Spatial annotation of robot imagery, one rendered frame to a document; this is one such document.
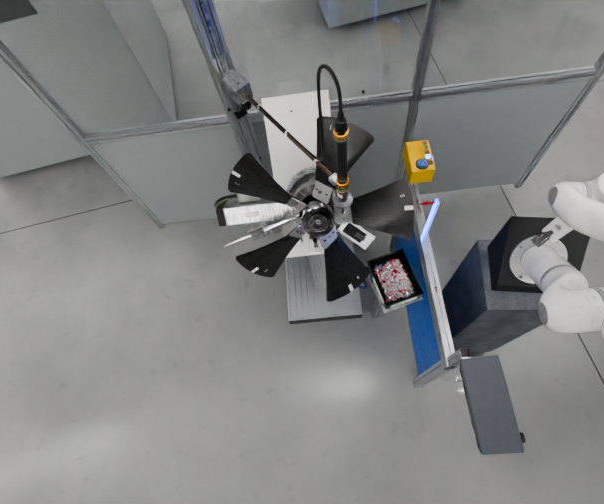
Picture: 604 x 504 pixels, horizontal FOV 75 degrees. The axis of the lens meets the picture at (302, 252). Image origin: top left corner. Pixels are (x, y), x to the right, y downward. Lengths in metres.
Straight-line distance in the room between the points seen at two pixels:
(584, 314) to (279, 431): 1.75
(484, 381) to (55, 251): 3.00
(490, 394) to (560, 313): 0.30
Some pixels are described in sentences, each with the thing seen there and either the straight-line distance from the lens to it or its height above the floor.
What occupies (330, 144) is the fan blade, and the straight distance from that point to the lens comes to 1.45.
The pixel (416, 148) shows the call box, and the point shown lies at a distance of 1.82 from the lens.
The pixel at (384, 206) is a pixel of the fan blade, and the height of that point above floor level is 1.19.
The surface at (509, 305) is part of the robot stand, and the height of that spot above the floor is 0.93.
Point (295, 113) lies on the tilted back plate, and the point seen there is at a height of 1.31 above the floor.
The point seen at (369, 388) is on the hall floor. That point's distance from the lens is 2.50.
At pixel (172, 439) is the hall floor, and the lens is 2.70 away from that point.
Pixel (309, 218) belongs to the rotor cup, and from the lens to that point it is 1.44.
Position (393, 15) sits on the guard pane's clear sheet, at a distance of 1.84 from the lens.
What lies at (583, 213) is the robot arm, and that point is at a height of 1.63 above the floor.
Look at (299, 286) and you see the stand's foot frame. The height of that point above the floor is 0.08.
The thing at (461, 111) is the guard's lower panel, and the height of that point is 0.84.
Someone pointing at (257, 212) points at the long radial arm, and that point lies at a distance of 1.62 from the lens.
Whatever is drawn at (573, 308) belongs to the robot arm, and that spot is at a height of 1.38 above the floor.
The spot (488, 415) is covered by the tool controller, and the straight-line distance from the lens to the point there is 1.32.
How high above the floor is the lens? 2.49
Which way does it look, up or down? 65 degrees down
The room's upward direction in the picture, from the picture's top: 15 degrees counter-clockwise
